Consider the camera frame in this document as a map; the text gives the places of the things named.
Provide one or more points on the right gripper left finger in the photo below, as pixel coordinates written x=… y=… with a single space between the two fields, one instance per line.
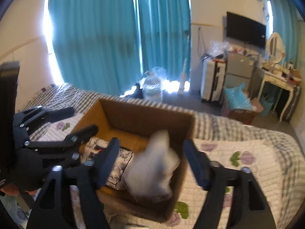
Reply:
x=53 y=206

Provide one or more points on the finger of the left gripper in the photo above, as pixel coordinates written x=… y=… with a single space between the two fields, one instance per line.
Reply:
x=65 y=153
x=34 y=118

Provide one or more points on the grey white soft cloth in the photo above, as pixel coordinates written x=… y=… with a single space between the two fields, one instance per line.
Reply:
x=148 y=175

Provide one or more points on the operator hand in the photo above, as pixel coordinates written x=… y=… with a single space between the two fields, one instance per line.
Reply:
x=11 y=190

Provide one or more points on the grey checked bedsheet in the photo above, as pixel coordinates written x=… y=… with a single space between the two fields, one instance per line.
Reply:
x=278 y=165

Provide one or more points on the white floral quilt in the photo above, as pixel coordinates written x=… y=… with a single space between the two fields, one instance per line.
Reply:
x=250 y=208

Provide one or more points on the brown cardboard box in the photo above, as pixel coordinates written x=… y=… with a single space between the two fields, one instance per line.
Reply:
x=133 y=123

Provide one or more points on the box with blue bags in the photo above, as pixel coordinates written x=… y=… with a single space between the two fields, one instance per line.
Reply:
x=238 y=106

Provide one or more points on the teal waste basket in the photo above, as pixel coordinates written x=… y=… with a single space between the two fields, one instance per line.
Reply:
x=267 y=102

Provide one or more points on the teal curtain left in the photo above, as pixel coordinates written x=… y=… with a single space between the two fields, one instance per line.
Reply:
x=107 y=45

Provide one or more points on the teal curtain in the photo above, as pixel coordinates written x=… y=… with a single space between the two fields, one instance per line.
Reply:
x=107 y=45
x=285 y=22

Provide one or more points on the large water bottle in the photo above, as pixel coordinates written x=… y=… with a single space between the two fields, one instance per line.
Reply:
x=152 y=88

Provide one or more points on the white floor mop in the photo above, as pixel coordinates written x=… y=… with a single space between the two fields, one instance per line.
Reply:
x=183 y=77

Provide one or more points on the white dressing table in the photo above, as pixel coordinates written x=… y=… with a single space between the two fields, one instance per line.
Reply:
x=294 y=92

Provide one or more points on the grey mini fridge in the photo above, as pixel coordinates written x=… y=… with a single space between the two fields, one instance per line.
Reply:
x=239 y=70

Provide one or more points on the white suitcase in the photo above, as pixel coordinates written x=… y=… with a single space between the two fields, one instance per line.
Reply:
x=213 y=78

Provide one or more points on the white oval vanity mirror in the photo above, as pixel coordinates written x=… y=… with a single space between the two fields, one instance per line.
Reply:
x=275 y=48

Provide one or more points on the clear plastic bag pile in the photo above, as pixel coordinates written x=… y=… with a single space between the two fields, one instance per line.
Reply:
x=218 y=48

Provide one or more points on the teal curtain right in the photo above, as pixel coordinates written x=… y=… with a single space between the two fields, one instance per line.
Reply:
x=285 y=22

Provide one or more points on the black wall television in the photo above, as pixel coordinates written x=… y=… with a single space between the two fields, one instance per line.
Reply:
x=245 y=30

